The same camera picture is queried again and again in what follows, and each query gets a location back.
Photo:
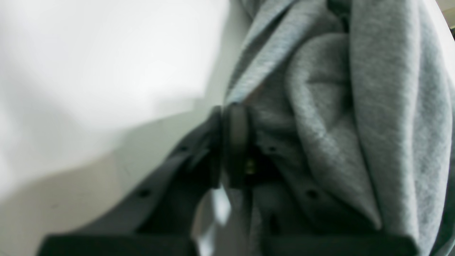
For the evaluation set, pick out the grey t-shirt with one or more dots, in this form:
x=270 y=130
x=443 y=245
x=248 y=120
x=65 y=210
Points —
x=359 y=96

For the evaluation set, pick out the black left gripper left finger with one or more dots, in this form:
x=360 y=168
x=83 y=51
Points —
x=156 y=218

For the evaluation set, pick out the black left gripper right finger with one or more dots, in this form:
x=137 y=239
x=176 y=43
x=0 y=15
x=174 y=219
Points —
x=303 y=222

